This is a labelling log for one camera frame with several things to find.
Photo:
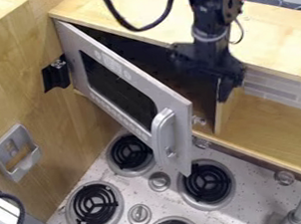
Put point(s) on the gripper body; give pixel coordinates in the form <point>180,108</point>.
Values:
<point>206,58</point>

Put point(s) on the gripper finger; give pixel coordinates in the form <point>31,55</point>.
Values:
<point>227,88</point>

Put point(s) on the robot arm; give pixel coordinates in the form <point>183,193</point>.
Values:
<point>212,8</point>

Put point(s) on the toy microwave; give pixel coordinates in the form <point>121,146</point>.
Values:
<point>124,86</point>

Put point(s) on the toy stove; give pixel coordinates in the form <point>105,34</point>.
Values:
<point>143,191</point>

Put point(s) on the black bracket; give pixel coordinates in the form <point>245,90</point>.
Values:
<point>56,74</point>

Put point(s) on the grey wall holder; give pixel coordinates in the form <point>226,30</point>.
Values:
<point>14,153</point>

